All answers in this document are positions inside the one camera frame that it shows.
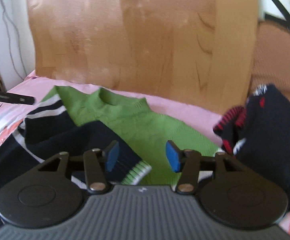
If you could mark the green and navy knit sweater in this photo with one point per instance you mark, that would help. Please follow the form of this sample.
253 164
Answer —
67 120

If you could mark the pink floral bed sheet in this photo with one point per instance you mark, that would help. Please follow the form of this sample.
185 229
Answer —
198 118

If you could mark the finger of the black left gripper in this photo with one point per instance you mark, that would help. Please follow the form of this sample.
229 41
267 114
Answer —
16 98

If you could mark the black red striped garment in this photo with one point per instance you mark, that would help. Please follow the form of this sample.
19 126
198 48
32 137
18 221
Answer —
258 134

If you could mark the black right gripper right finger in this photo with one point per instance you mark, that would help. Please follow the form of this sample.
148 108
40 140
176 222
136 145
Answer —
189 163

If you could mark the wooden headboard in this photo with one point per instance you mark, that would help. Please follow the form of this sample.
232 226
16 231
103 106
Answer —
193 51

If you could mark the brown upholstered chair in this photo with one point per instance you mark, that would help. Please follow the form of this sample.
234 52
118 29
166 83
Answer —
271 63

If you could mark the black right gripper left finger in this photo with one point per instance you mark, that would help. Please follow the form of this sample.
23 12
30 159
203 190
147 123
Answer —
95 164

